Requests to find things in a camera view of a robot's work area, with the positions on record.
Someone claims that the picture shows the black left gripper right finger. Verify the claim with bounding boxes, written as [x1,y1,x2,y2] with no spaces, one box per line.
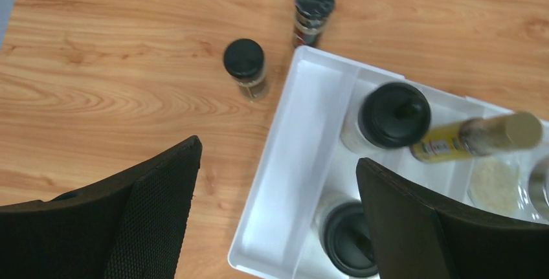
[355,158,548,278]

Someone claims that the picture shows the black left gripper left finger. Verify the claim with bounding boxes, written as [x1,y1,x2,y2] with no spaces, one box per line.
[1,136,203,278]

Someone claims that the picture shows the black lid bead jar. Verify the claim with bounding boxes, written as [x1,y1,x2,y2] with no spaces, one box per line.
[311,190,379,278]
[340,82,432,155]

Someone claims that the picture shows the glass jar with grains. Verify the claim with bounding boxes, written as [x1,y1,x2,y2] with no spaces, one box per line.
[467,155,523,217]

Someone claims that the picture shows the yellow label sauce bottle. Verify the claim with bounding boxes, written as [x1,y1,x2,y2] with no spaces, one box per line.
[409,111,544,163]

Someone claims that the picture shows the glass jar front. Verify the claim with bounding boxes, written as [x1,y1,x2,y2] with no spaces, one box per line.
[528,156,548,221]

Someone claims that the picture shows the small dark spice jar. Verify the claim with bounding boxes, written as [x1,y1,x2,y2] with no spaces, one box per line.
[292,0,335,48]
[223,38,268,101]

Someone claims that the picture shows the white divided organizer tray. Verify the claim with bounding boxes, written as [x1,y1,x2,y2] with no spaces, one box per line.
[228,47,548,278]

